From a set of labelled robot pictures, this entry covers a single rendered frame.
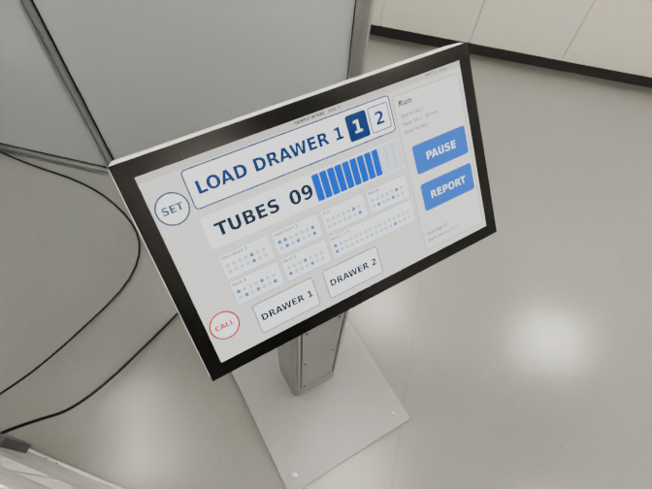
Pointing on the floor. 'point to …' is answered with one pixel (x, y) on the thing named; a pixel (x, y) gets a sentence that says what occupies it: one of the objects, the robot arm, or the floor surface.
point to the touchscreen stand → (318, 401)
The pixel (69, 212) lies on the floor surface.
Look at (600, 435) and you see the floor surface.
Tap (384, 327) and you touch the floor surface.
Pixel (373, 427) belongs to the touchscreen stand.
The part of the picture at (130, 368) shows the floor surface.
